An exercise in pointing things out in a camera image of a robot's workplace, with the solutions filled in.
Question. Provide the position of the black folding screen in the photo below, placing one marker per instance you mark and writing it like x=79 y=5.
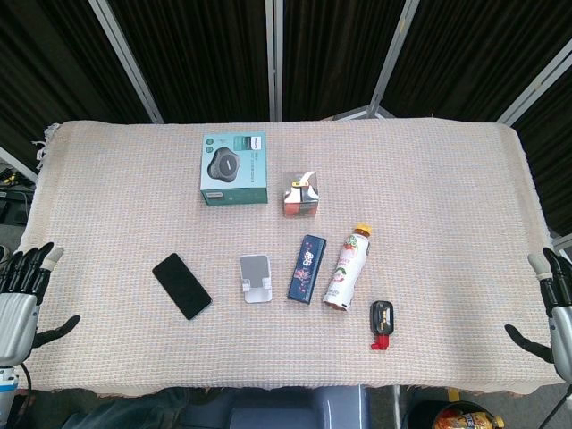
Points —
x=286 y=58

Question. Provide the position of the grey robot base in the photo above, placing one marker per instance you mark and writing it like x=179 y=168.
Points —
x=277 y=409

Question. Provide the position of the dark blue patterned box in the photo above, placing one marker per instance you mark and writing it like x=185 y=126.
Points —
x=307 y=269

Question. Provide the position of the small shiny gift box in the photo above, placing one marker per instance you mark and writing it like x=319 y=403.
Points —
x=301 y=194

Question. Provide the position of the white phone stand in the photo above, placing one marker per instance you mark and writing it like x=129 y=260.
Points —
x=255 y=278

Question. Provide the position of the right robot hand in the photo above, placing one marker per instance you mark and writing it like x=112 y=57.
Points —
x=556 y=308

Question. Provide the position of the teal speaker box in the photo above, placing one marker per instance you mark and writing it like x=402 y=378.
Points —
x=234 y=167

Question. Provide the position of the beige woven tablecloth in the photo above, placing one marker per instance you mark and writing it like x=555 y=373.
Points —
x=286 y=254

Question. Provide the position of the black case with red part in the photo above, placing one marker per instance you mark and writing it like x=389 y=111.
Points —
x=381 y=324

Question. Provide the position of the black smartphone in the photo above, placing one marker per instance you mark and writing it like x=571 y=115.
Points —
x=182 y=286

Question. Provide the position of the snack bag in bin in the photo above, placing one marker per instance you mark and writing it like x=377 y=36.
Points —
x=465 y=418

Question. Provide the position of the drink bottle with yellow cap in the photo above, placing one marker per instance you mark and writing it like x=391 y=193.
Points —
x=348 y=268

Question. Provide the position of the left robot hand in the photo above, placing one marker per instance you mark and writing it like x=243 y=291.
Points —
x=18 y=308

